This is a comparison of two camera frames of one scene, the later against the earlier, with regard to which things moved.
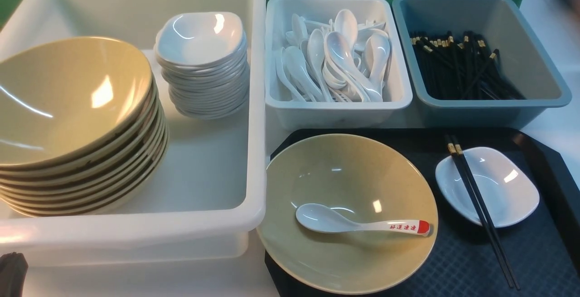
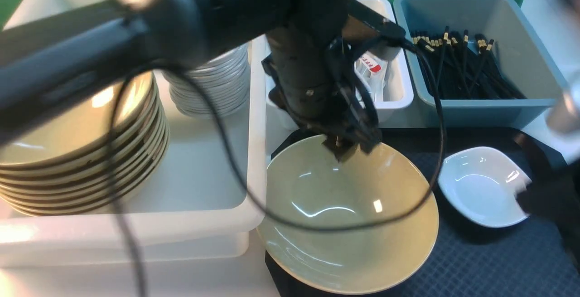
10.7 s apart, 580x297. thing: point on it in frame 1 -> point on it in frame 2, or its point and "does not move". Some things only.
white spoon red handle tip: (321, 218) -> (371, 65)
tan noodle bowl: (364, 179) does not move
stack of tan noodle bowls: (84, 130) does not move
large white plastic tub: (213, 189) does not move
